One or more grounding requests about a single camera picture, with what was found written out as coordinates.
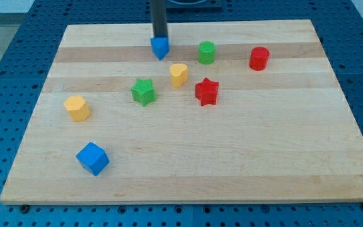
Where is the red star block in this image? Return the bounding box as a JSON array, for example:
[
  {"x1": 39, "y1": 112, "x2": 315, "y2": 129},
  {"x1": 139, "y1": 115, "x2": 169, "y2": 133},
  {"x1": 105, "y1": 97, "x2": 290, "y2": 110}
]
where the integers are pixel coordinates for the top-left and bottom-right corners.
[{"x1": 195, "y1": 78, "x2": 219, "y2": 106}]

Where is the green star block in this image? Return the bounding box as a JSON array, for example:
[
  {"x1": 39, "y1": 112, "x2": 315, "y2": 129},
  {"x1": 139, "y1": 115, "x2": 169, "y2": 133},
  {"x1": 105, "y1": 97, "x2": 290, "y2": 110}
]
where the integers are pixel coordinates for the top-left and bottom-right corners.
[{"x1": 131, "y1": 79, "x2": 156, "y2": 107}]

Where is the yellow hexagon block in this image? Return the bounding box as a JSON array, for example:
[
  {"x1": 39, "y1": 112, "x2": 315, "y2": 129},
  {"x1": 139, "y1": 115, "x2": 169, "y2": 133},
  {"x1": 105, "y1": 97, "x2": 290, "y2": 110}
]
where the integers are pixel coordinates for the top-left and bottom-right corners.
[{"x1": 64, "y1": 95, "x2": 91, "y2": 122}]

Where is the yellow heart block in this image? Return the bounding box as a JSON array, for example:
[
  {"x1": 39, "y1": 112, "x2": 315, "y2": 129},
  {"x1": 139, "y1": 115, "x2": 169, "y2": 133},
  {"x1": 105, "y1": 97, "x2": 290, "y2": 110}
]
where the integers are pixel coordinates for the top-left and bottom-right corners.
[{"x1": 170, "y1": 64, "x2": 188, "y2": 88}]

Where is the wooden board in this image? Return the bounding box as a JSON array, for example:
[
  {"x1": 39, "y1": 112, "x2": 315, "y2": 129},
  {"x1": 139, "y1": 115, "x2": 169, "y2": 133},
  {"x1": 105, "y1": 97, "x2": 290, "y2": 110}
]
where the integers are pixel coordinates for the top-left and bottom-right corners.
[{"x1": 0, "y1": 20, "x2": 363, "y2": 205}]

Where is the green cylinder block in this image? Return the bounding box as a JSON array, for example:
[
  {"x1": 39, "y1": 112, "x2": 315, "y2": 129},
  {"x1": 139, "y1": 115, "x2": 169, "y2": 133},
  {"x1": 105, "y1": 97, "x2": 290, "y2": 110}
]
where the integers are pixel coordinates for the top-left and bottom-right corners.
[{"x1": 198, "y1": 41, "x2": 216, "y2": 64}]

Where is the blue triangle block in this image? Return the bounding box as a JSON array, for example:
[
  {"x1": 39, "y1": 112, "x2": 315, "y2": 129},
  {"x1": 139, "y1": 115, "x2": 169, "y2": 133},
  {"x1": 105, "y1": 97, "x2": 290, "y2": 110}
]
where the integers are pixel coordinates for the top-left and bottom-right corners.
[{"x1": 151, "y1": 37, "x2": 170, "y2": 60}]

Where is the red cylinder block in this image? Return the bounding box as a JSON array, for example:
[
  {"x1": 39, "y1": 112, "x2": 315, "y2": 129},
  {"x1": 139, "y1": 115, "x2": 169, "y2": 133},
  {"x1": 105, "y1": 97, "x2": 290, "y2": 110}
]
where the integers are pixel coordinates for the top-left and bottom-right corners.
[{"x1": 249, "y1": 47, "x2": 270, "y2": 71}]

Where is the blue cube block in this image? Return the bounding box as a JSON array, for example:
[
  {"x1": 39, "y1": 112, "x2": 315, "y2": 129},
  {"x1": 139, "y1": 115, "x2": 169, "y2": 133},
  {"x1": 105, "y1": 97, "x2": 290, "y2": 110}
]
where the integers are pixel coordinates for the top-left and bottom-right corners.
[{"x1": 76, "y1": 142, "x2": 110, "y2": 176}]

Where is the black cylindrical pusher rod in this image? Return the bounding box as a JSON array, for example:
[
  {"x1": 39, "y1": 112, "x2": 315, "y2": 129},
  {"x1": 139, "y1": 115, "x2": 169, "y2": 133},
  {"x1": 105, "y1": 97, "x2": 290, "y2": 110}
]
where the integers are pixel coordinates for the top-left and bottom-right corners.
[{"x1": 150, "y1": 0, "x2": 168, "y2": 38}]

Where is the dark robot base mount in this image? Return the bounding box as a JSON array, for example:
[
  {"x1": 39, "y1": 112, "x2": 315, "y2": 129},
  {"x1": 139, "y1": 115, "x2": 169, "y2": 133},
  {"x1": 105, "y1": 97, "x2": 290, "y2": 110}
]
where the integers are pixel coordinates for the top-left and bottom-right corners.
[{"x1": 166, "y1": 0, "x2": 222, "y2": 10}]

